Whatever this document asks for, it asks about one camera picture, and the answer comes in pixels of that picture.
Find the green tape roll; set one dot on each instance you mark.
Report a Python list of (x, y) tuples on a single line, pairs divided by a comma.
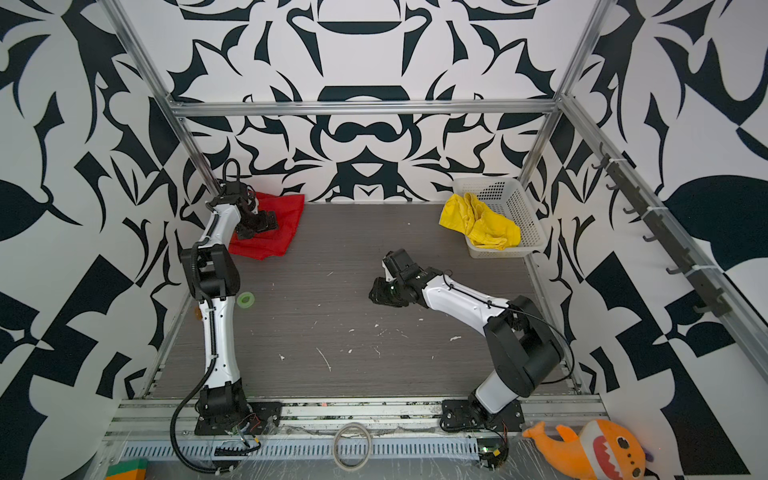
[(245, 300)]

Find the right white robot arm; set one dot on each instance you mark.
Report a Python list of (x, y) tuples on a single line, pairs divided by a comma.
[(524, 348)]

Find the yellow shorts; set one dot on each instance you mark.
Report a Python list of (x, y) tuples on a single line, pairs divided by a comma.
[(484, 228)]

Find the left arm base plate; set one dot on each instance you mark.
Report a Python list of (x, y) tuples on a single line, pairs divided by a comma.
[(257, 418)]

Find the white plastic basket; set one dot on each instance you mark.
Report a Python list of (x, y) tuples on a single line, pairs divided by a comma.
[(507, 197)]

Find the orange shark plush toy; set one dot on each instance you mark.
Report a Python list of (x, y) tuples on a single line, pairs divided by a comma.
[(601, 450)]

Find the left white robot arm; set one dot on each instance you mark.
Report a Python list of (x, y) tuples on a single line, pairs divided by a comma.
[(214, 282)]

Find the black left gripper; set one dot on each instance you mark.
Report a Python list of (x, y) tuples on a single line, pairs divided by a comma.
[(267, 226)]

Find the green orange block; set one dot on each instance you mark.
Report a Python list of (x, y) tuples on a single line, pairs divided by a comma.
[(135, 469)]

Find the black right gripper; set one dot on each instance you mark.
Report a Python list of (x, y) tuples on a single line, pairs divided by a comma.
[(379, 286)]

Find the aluminium frame crossbar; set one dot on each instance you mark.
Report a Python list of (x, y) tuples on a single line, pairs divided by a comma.
[(188, 110)]

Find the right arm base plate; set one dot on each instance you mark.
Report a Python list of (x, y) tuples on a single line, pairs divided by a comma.
[(469, 415)]

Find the black wall hook rack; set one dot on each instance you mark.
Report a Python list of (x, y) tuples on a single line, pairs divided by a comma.
[(667, 232)]

